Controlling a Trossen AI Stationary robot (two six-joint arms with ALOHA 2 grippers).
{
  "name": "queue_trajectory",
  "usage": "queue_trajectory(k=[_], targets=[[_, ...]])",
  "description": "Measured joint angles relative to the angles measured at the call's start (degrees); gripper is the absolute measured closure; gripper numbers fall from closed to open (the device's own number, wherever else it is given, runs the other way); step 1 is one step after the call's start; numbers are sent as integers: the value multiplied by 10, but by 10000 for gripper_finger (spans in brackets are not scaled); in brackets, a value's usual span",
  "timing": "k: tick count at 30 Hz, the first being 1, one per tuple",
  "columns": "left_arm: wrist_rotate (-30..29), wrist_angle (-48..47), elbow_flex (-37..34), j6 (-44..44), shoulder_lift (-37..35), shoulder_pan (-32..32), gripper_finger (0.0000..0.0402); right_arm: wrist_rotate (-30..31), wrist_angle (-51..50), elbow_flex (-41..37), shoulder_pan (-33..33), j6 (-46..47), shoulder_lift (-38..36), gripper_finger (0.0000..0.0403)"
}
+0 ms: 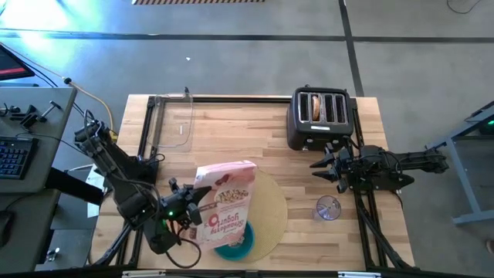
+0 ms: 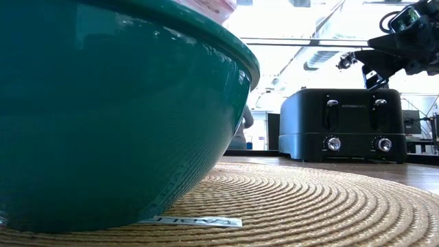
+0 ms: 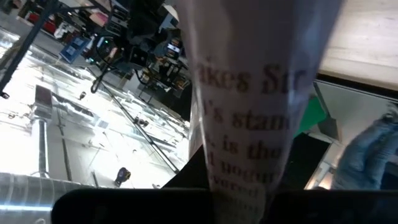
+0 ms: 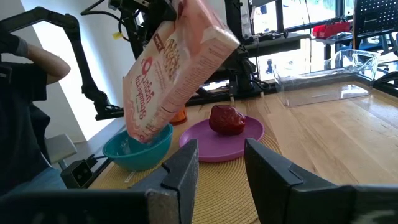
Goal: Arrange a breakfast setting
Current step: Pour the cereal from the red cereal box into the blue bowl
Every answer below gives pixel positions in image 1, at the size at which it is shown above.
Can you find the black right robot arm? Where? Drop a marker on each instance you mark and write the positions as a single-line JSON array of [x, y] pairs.
[[417, 160]]

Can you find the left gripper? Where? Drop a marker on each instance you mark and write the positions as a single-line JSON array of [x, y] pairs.
[[177, 204]]

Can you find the gray metal table frame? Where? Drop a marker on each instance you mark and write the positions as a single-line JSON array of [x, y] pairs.
[[463, 181]]

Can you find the black computer monitor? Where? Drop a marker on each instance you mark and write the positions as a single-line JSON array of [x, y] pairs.
[[11, 65]]

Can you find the black aluminium table frame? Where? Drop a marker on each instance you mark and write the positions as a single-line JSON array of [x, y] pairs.
[[266, 99]]

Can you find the clear plastic container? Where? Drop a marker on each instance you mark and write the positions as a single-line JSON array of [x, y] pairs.
[[170, 131]]

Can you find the clear drinking glass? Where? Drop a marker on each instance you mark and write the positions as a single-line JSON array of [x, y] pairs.
[[328, 207]]

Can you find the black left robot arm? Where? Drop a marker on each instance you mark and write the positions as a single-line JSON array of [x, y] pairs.
[[116, 162]]

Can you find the pink strawberry yogurt cereal box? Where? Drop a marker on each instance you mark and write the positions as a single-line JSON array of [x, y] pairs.
[[227, 201]]

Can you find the teal bowl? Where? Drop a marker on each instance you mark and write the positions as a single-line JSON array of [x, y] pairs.
[[231, 255]]

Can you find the black backlit keyboard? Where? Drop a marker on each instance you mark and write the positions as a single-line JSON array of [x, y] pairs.
[[15, 158]]

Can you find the black device with green light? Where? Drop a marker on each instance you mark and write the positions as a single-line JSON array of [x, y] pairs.
[[488, 127]]

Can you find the black computer mouse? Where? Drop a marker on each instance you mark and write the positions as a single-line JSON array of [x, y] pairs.
[[5, 228]]

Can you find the white paper sheet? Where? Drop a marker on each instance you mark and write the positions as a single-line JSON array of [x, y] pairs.
[[92, 208]]

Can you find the black flat bar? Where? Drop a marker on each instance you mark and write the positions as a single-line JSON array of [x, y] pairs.
[[73, 185]]

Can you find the silver bracket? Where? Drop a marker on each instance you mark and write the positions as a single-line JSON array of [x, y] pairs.
[[143, 274], [359, 274]]

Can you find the brown bagel half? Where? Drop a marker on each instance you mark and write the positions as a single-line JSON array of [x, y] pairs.
[[315, 108]]

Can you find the black four-slot toaster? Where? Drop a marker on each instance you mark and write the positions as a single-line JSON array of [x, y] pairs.
[[320, 135]]

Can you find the small silver metal fitting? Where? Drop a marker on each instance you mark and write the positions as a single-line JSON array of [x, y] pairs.
[[53, 254]]

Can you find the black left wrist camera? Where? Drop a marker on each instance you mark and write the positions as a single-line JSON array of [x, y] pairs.
[[162, 239]]

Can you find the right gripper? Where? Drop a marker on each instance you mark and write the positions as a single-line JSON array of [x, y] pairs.
[[344, 171]]

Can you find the round yellow woven placemat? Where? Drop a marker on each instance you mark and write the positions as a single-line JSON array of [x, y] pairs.
[[270, 208]]

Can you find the gray desk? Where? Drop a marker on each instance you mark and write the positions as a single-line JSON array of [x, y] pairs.
[[23, 201]]

